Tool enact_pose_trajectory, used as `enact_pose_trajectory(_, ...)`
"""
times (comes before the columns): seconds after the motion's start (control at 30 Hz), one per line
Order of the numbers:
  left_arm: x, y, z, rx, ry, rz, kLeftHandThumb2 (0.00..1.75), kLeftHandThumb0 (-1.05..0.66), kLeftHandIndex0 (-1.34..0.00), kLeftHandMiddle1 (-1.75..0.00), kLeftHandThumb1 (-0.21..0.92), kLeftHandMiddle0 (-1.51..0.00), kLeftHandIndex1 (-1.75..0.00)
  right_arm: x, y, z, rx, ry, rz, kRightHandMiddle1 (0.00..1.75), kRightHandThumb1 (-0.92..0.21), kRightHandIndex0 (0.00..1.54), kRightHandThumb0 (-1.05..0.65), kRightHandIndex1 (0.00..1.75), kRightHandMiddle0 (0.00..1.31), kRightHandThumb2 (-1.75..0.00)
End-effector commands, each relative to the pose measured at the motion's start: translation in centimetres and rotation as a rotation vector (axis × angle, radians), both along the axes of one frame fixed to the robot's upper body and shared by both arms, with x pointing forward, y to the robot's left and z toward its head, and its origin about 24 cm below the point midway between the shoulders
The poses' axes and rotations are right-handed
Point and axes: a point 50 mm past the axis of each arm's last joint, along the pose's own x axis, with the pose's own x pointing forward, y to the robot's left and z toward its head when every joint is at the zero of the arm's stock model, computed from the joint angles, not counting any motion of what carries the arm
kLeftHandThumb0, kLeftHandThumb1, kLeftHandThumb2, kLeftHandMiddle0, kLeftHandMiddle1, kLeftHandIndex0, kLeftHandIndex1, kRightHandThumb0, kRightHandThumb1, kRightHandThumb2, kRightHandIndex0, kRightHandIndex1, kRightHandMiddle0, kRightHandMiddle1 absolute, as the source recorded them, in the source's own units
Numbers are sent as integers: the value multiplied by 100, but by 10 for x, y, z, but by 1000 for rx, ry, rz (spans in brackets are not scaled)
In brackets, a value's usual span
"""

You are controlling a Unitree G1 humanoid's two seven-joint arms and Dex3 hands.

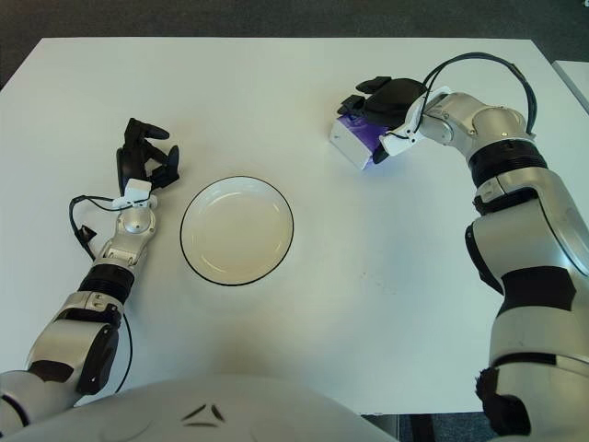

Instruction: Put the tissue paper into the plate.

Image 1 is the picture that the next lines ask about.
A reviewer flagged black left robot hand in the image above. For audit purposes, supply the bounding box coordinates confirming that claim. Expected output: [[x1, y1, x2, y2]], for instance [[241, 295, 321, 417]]
[[114, 117, 181, 194]]

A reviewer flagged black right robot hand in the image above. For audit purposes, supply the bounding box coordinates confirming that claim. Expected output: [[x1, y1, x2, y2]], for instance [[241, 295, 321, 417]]
[[337, 76, 429, 165]]

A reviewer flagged purple tissue paper pack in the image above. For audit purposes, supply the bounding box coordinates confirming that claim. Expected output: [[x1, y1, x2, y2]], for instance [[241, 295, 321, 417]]
[[329, 113, 387, 171]]

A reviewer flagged white plate with black rim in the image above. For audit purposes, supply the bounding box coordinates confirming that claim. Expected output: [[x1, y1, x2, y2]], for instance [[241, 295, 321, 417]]
[[179, 176, 295, 286]]

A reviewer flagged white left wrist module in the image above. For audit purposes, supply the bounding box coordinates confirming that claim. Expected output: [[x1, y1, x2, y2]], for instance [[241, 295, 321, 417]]
[[112, 179, 160, 211]]

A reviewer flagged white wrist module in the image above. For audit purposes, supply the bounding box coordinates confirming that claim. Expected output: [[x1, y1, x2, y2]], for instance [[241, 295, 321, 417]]
[[379, 86, 451, 157], [112, 179, 160, 211]]

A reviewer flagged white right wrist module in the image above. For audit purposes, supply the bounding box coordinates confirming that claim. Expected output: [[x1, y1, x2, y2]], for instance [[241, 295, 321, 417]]
[[379, 86, 451, 157]]

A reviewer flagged white side table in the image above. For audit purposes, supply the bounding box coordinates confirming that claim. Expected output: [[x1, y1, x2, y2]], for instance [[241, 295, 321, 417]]
[[551, 59, 589, 105]]

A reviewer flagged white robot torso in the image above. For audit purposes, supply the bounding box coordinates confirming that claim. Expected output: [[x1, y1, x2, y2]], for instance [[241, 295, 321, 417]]
[[4, 373, 401, 442]]

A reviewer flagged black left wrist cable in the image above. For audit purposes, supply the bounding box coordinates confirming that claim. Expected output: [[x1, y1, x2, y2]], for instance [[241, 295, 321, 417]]
[[68, 195, 134, 392]]

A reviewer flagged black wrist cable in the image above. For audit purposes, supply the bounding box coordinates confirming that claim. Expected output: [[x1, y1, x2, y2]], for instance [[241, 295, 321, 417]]
[[422, 50, 539, 139], [68, 195, 134, 392]]

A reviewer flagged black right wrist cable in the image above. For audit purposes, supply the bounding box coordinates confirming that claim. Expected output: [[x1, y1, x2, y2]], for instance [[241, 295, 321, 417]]
[[422, 50, 539, 139]]

